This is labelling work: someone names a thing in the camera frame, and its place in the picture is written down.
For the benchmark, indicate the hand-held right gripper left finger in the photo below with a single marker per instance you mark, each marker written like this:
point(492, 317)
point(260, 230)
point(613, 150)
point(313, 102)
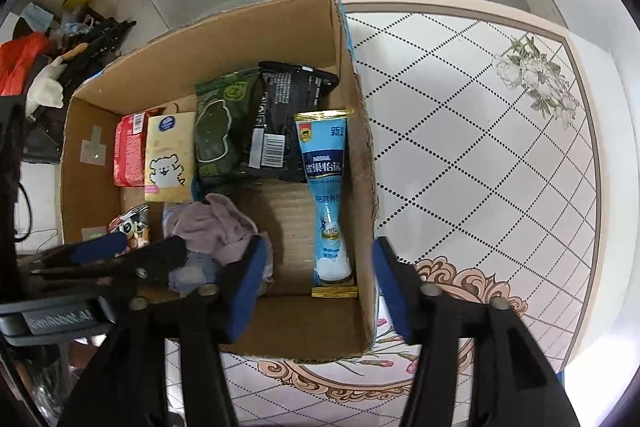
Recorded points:
point(245, 292)

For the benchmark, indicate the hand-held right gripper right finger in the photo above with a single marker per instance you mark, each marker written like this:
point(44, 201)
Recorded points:
point(395, 289)

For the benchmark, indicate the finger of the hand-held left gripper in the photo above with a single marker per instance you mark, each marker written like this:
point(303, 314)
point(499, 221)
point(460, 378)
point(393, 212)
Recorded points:
point(97, 248)
point(150, 259)

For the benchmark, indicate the orange cartoon snack packet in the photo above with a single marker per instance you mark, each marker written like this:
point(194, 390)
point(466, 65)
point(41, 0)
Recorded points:
point(131, 222)

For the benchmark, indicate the light blue tissue pack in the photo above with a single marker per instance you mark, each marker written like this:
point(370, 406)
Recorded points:
point(194, 274)

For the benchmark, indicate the cardboard box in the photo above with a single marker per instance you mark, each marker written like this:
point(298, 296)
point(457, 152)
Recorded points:
point(100, 187)

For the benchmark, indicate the purple grey cloth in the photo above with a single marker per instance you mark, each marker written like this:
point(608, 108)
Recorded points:
point(220, 222)

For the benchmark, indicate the red snack packet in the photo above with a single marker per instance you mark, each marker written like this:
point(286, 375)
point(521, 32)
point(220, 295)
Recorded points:
point(129, 152)

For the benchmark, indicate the yellow tissue pack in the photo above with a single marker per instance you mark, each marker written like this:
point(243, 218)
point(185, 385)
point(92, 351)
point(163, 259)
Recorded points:
point(170, 157)

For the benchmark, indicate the long blue stick packet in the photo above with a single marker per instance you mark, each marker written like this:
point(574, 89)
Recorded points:
point(325, 187)

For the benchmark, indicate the green snack packet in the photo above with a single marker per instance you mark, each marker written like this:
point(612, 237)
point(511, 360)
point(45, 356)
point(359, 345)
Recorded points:
point(220, 127)

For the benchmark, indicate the black snack packet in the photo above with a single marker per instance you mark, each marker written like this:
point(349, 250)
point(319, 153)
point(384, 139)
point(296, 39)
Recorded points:
point(285, 117)

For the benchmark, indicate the white plush duck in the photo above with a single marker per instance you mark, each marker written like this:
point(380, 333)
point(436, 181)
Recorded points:
point(47, 87)

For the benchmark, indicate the red plastic bag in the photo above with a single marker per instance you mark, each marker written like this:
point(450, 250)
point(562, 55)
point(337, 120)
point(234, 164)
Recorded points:
point(20, 62)

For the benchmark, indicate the black folded stroller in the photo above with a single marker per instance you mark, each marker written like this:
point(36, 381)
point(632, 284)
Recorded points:
point(100, 42)

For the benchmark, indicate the light blue cloth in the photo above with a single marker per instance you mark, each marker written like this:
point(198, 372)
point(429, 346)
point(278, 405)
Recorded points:
point(36, 17)

